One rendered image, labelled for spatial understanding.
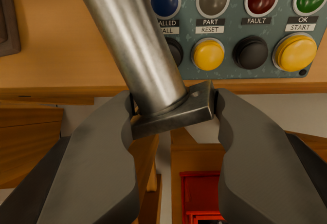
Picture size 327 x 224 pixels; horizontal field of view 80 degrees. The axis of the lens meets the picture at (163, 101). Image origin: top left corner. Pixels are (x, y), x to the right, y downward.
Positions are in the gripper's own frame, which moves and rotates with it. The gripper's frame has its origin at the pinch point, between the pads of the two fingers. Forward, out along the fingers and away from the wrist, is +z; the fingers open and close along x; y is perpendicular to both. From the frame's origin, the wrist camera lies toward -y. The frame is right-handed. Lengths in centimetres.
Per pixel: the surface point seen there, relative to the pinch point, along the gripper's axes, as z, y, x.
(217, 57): 4.8, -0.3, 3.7
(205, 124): 74, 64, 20
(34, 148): 54, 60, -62
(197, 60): 4.9, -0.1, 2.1
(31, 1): 11.8, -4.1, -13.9
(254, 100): 82, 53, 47
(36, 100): 42, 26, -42
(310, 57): 4.8, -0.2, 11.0
